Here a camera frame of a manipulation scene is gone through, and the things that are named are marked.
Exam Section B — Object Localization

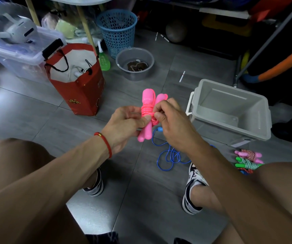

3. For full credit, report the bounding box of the person's left hand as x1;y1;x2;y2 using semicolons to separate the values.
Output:
101;106;152;155

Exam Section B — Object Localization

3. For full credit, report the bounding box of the person's right hand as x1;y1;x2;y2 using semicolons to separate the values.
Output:
153;98;205;154

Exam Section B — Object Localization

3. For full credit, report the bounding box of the pink thin cord jump rope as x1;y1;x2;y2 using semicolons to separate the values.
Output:
137;88;169;143

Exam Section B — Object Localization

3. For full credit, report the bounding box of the grey plastic storage bin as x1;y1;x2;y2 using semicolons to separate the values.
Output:
185;79;273;148

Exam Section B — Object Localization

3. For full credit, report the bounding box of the wound pink-handled rope bundle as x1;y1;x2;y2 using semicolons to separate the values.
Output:
234;149;264;164

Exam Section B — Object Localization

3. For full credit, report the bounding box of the green braided jump rope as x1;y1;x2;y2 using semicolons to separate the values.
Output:
235;157;264;170

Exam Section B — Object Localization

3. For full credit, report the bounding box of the person's right forearm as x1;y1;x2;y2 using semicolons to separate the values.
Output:
189;147;292;244

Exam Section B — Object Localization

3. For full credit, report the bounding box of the person's left forearm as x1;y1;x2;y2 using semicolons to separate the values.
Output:
0;136;112;244

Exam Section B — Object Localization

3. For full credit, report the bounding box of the person's right shoe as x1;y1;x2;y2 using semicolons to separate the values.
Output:
182;162;209;215

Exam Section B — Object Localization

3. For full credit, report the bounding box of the person's shoe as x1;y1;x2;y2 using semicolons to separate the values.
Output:
82;167;104;197
182;162;209;215

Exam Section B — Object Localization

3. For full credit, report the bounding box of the person's left shoe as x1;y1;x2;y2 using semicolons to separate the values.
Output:
82;167;104;197

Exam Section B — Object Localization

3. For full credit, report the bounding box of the clear plastic storage bin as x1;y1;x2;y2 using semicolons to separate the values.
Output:
0;25;67;83

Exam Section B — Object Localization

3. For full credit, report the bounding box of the person's left leg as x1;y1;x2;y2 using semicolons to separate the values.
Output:
0;138;98;244

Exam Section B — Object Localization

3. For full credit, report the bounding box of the person's leg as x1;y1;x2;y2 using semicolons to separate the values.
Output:
190;162;292;244
0;138;98;244

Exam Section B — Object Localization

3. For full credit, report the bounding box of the person's right leg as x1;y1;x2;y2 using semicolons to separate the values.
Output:
190;162;292;244

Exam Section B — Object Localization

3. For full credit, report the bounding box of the red paper bag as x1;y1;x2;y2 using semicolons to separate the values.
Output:
44;43;105;117

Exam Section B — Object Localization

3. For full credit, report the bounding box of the grey plastic basin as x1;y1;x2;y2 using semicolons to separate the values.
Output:
115;47;155;82

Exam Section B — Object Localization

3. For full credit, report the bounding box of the green spray bottle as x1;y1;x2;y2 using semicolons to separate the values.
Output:
97;40;111;72

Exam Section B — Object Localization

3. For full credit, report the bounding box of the grey plastic stool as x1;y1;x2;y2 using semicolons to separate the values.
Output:
66;188;121;236

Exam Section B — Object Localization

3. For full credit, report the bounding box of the blue mesh wastebasket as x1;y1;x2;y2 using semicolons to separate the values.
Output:
95;8;138;60

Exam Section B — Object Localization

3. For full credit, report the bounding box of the brown ball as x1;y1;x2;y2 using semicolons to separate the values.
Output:
165;19;188;43

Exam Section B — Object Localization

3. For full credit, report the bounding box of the black rectangular pad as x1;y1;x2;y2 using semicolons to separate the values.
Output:
42;38;64;61

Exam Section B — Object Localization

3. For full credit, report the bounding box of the white oval side table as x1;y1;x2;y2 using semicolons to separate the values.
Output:
24;0;117;55

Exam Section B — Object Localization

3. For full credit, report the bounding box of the yellow flat board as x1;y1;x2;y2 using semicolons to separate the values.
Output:
202;14;252;37

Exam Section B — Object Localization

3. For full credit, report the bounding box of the clear plastic bag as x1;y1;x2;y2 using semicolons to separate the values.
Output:
41;10;103;40

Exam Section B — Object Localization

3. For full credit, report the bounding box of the multicoloured hula hoop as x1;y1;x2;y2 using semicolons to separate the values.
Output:
242;40;292;84

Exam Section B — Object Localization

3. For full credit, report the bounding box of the white VR headset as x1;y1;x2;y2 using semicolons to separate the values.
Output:
0;12;38;44

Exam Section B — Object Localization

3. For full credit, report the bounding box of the orange red fabric bag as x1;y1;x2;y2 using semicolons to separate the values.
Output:
249;0;292;23

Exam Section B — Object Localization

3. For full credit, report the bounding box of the grey balance dome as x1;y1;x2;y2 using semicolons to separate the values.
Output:
0;2;32;26

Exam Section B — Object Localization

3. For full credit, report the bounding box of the red string bracelet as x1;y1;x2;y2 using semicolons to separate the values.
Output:
94;132;113;159

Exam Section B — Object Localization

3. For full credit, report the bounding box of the brown tangled strap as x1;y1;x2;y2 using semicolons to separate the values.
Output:
127;60;149;73

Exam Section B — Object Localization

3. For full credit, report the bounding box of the white cable bundle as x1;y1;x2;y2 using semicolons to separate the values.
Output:
70;66;91;79

